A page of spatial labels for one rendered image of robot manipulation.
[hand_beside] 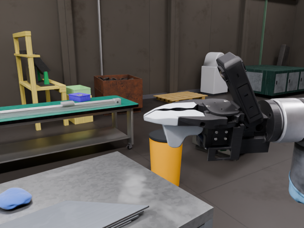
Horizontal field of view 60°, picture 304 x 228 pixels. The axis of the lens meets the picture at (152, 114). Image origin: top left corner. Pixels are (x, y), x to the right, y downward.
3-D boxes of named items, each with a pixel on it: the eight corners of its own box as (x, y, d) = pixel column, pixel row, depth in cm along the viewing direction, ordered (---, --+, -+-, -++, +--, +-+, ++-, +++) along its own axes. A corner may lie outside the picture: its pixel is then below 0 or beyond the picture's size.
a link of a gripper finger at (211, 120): (179, 130, 38) (238, 128, 39) (180, 121, 38) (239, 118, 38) (173, 117, 42) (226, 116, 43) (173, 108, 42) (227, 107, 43)
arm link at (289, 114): (313, 107, 40) (283, 91, 47) (285, 108, 39) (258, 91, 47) (302, 150, 43) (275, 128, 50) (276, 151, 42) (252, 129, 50)
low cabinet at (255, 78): (260, 85, 1056) (262, 64, 1035) (310, 92, 897) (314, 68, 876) (223, 90, 946) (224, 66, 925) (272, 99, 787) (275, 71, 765)
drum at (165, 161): (142, 181, 313) (142, 132, 298) (168, 173, 333) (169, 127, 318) (161, 196, 281) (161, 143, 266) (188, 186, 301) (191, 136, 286)
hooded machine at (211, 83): (215, 91, 926) (217, 51, 892) (229, 94, 875) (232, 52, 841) (199, 93, 887) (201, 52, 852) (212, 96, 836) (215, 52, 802)
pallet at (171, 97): (187, 94, 862) (188, 91, 858) (208, 99, 783) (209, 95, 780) (152, 99, 790) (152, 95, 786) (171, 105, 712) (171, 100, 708)
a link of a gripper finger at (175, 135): (145, 153, 41) (203, 150, 42) (145, 118, 38) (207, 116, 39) (144, 143, 43) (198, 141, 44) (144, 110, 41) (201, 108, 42)
